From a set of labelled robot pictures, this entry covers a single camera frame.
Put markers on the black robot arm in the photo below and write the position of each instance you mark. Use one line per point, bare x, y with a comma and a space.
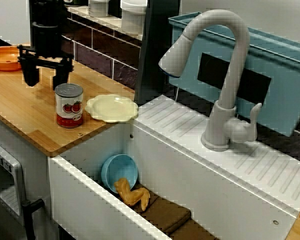
47, 11

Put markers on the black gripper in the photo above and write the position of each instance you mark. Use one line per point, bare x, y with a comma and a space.
46, 40

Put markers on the cream flower-shaped plate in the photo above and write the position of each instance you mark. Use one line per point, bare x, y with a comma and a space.
115, 108

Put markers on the black rectangular label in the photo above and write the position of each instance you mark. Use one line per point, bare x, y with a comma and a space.
235, 77

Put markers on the grey toy faucet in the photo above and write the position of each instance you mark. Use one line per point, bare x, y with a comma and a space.
240, 37

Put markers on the wooden countertop board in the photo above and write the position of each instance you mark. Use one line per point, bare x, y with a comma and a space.
52, 142

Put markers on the cream shelf ledge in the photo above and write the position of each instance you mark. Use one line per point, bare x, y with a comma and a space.
117, 24

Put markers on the tan toy chicken wing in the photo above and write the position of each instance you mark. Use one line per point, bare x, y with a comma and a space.
130, 196

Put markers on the light blue bowl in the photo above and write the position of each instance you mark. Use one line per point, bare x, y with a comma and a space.
122, 170

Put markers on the large white jar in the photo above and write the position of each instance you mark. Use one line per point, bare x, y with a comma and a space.
132, 17

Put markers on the orange plate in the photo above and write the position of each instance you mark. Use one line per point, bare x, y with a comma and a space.
2, 60

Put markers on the grey appliance door panel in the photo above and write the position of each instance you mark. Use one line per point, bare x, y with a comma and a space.
15, 175

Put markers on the tomato soup can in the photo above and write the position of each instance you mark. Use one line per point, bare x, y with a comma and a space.
70, 107

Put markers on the white toy sink unit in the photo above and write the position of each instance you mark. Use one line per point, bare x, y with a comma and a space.
190, 175

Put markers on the brown folded cloth mat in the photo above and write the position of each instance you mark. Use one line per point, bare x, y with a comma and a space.
165, 215

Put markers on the teal plastic bin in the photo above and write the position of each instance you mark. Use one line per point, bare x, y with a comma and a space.
285, 75

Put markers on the black upright post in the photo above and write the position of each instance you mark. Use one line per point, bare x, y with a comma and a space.
152, 50

